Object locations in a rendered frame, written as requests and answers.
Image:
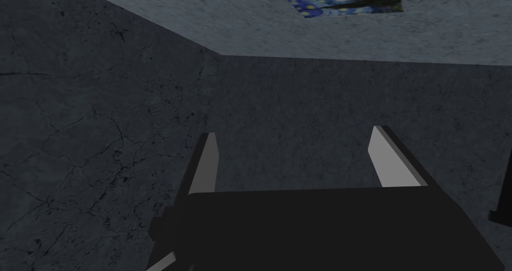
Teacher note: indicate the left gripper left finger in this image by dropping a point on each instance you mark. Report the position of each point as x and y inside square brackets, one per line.
[204, 168]

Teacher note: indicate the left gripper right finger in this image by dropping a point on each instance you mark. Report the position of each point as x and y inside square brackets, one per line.
[394, 163]

